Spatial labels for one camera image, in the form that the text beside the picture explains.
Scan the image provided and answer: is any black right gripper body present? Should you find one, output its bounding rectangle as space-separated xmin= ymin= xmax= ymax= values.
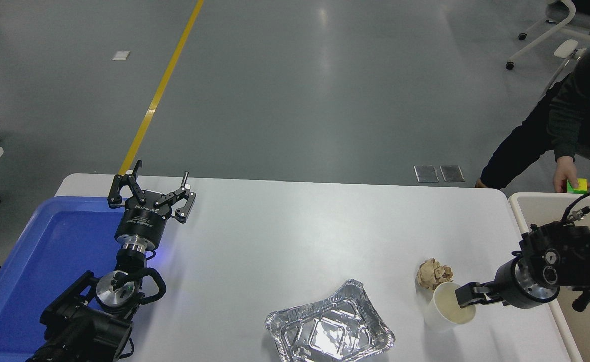
xmin=494 ymin=257 xmax=532 ymax=309

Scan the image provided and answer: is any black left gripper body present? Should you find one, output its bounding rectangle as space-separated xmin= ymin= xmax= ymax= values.
xmin=114 ymin=199 xmax=171 ymax=248

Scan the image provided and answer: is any white paper cup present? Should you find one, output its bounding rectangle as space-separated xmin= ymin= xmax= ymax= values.
xmin=424 ymin=281 xmax=477 ymax=331

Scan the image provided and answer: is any person's right hand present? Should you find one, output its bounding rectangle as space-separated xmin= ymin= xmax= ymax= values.
xmin=552 ymin=156 xmax=579 ymax=194

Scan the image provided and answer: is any crumpled tan paper ball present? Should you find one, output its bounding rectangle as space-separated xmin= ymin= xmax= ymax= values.
xmin=417 ymin=258 xmax=454 ymax=291

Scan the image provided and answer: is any large pale bin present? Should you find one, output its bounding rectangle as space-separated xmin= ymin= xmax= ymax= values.
xmin=508 ymin=192 xmax=590 ymax=362

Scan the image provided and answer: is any blue plastic tray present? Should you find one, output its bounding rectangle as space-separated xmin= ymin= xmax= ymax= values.
xmin=0 ymin=195 xmax=167 ymax=362

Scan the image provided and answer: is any silver foil tray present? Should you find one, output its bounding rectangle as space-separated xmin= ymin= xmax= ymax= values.
xmin=265 ymin=279 xmax=396 ymax=362

